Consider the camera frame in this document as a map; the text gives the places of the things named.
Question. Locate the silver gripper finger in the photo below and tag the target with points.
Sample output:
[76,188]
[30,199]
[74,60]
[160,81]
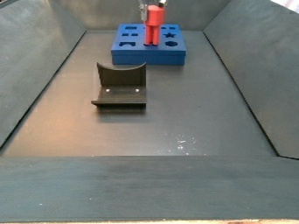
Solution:
[162,3]
[144,8]

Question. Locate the blue shape sorting board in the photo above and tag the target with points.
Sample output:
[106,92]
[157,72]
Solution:
[130,51]

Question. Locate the dark curved holder block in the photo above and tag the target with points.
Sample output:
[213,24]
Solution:
[122,86]

